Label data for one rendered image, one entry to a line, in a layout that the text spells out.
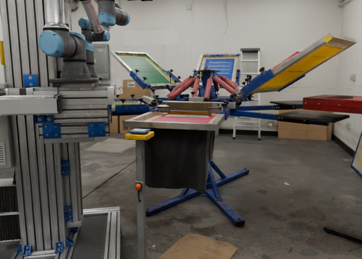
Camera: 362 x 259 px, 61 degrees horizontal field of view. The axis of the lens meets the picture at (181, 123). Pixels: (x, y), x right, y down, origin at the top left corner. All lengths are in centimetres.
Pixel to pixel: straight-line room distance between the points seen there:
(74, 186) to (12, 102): 70
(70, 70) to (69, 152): 55
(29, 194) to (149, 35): 536
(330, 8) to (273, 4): 102
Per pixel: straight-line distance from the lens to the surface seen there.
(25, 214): 213
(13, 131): 198
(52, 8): 162
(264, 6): 664
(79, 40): 170
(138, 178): 182
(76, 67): 168
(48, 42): 159
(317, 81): 662
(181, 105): 245
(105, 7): 149
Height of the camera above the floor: 129
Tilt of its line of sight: 9 degrees down
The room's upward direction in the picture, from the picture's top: straight up
